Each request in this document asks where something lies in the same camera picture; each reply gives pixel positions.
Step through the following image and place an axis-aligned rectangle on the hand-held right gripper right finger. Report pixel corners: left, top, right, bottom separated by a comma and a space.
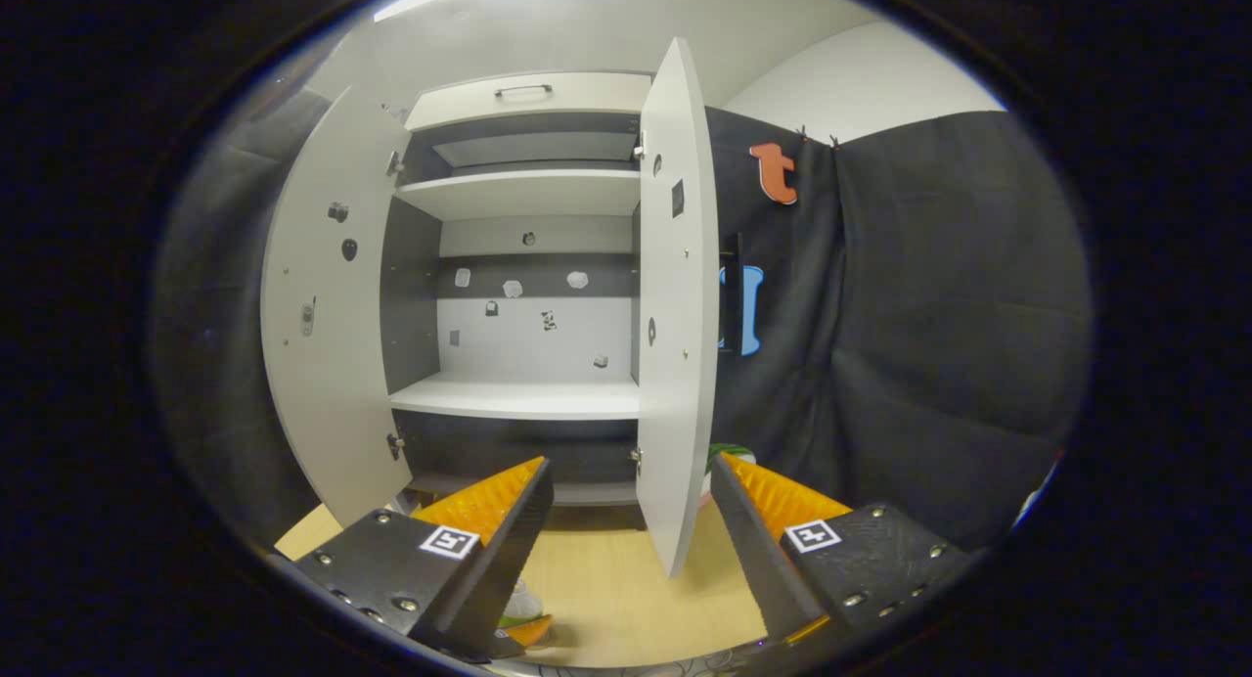
709, 452, 969, 649

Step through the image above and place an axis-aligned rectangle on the green striped melon toy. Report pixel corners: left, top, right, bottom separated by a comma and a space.
704, 444, 756, 507

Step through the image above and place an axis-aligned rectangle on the black backdrop cloth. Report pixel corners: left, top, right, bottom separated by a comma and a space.
152, 88, 1092, 551

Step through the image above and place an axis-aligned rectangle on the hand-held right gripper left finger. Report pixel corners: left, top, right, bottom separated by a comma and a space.
293, 457, 556, 663

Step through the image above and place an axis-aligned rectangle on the white and grey cabinet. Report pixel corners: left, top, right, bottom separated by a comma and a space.
380, 70, 654, 510

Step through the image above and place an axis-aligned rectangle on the black door handle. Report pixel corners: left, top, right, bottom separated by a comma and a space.
721, 235, 744, 355

